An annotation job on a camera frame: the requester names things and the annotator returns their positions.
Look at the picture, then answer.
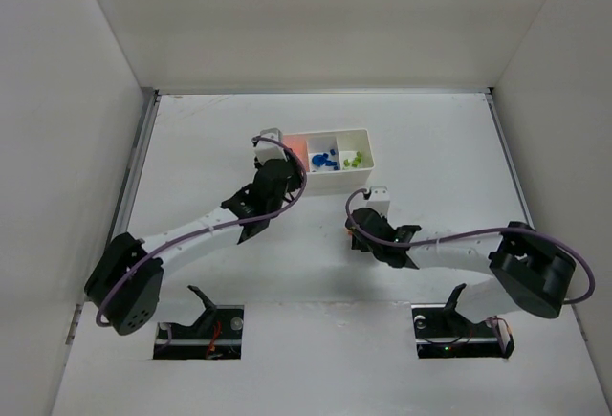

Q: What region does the large blue round lego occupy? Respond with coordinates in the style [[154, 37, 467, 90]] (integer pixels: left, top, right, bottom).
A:
[[311, 152, 338, 171]]

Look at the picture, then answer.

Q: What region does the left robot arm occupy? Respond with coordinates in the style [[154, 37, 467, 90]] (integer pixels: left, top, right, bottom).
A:
[[84, 159, 307, 336]]

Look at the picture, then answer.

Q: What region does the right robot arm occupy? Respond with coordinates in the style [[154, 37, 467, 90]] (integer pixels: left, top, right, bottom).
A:
[[345, 208, 576, 323]]

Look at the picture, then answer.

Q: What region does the white three-compartment container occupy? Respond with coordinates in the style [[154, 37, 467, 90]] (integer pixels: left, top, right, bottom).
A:
[[282, 129, 375, 196]]

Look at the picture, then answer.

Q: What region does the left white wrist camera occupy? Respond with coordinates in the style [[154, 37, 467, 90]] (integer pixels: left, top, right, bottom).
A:
[[251, 128, 286, 164]]

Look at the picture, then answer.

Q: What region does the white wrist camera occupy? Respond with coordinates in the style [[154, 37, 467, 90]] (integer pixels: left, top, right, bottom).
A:
[[251, 128, 286, 164], [364, 186, 390, 217]]

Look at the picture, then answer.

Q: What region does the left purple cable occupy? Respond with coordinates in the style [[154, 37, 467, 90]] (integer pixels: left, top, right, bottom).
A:
[[95, 136, 308, 329]]

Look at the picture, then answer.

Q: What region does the purple cable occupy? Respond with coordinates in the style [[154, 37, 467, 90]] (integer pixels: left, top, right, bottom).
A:
[[344, 188, 597, 303], [95, 136, 308, 329]]

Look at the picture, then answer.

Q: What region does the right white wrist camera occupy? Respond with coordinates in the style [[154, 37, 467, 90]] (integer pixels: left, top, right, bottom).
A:
[[364, 186, 390, 217]]

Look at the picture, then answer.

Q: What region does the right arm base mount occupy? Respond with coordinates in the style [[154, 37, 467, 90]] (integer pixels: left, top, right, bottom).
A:
[[411, 284, 515, 360]]

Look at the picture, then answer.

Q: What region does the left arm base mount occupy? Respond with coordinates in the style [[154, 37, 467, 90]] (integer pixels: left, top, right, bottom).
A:
[[152, 285, 245, 361]]

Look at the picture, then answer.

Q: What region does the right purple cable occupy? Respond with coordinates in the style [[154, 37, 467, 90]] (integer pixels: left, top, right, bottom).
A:
[[344, 188, 597, 303]]

